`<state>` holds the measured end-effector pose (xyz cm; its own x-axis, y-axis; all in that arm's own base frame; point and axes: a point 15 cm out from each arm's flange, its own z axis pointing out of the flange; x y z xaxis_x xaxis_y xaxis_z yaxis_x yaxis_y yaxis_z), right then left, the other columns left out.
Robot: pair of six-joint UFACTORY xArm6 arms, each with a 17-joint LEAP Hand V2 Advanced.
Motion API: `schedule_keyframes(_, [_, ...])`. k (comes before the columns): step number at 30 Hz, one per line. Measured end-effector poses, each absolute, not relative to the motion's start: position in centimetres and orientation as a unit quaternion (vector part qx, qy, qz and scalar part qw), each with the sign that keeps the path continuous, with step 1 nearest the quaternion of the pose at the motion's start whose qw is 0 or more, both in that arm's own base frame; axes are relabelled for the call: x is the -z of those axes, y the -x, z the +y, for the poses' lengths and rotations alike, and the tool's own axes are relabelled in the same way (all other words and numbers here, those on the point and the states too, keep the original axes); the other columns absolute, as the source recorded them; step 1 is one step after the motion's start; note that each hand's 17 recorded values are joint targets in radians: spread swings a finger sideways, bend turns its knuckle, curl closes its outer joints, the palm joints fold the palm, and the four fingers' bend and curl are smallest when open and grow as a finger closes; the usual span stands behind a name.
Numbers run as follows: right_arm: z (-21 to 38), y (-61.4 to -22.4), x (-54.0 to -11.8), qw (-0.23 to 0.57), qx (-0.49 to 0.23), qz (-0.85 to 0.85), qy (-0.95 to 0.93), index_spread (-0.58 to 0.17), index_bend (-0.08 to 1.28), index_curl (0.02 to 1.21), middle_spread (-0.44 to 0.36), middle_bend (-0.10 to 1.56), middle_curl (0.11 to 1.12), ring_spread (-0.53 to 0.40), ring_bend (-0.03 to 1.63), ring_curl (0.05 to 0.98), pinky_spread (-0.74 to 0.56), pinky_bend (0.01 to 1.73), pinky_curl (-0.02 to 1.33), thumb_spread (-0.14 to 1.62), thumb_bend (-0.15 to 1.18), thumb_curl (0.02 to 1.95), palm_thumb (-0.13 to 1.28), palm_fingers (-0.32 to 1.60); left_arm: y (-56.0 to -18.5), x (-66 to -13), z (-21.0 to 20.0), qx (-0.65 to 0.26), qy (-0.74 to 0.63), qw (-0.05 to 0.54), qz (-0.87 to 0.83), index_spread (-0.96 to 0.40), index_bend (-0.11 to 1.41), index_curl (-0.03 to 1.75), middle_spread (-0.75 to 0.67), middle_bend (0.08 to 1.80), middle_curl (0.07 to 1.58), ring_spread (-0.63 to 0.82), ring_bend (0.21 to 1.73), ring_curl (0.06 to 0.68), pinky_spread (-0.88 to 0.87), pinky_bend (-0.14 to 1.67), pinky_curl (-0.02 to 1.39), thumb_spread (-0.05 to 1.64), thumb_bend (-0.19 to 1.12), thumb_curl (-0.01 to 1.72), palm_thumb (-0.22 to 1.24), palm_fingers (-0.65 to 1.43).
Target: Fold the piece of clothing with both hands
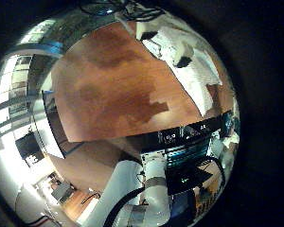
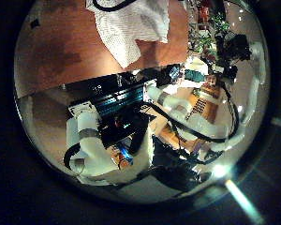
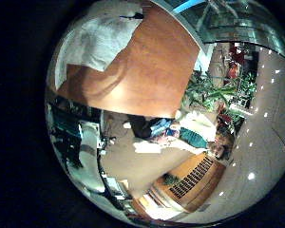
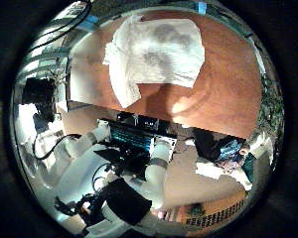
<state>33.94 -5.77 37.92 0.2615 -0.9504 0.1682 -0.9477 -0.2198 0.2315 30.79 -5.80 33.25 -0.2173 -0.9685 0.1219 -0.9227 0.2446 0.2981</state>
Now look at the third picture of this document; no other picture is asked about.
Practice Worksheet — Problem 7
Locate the person in blue shirt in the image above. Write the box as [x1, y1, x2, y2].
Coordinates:
[128, 114, 176, 141]

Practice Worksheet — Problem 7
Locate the red flower decoration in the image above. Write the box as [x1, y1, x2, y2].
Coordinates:
[227, 43, 247, 80]

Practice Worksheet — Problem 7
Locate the blue beam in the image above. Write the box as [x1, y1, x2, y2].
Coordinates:
[172, 0, 207, 14]

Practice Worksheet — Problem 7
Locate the green leafy plant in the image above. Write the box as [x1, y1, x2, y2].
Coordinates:
[181, 69, 258, 112]

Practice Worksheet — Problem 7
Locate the person in teal shirt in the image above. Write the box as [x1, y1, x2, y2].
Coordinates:
[167, 125, 233, 160]

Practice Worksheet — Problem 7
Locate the small potted plant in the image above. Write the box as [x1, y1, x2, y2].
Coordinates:
[161, 173, 182, 187]

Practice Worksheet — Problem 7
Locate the white machine housing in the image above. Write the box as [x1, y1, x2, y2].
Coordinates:
[47, 104, 106, 195]

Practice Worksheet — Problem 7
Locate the white cloth garment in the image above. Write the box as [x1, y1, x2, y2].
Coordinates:
[54, 12, 144, 90]

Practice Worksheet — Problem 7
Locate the white paper sheet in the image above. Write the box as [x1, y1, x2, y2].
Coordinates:
[132, 140, 162, 155]

